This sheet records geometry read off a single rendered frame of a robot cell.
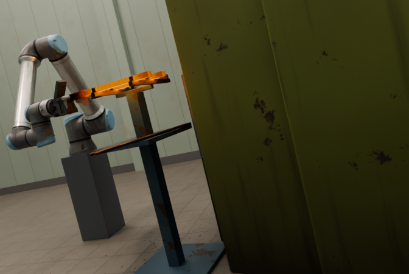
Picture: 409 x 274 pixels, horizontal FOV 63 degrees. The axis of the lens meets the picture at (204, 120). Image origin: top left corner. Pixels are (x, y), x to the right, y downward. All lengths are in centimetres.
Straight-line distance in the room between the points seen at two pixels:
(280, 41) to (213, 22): 33
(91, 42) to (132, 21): 72
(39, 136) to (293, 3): 133
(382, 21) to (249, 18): 45
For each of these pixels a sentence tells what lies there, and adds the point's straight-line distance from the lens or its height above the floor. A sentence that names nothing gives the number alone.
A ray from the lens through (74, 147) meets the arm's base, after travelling 245.
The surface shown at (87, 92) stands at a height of 92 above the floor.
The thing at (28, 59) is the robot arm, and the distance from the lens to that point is 215.
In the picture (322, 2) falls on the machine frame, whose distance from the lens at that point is 108.
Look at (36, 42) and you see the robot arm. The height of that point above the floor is 130.
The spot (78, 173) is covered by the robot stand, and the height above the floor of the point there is 48.
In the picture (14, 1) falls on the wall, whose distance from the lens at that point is 620.
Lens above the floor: 75
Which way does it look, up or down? 3 degrees down
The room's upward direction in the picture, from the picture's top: 13 degrees counter-clockwise
